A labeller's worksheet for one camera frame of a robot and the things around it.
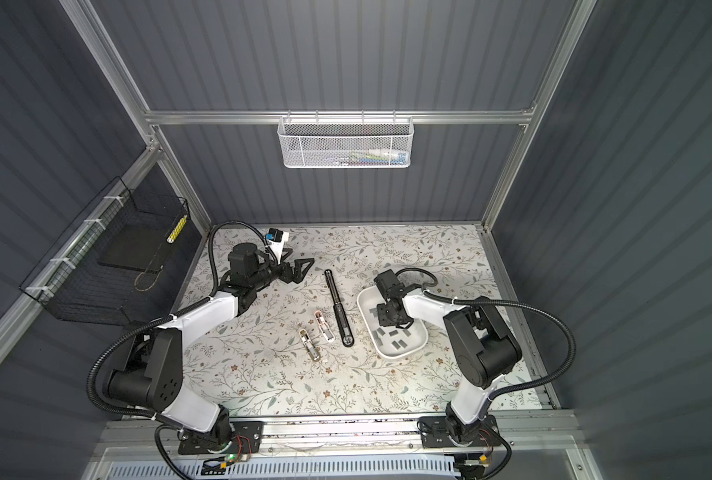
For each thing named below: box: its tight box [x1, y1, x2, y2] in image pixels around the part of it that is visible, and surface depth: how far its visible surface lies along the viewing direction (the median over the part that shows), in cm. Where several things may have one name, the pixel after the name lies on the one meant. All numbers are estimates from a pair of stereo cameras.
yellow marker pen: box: [166, 214, 188, 244], surface depth 83 cm
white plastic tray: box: [357, 284, 429, 360], surface depth 91 cm
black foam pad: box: [98, 224, 171, 271], surface depth 78 cm
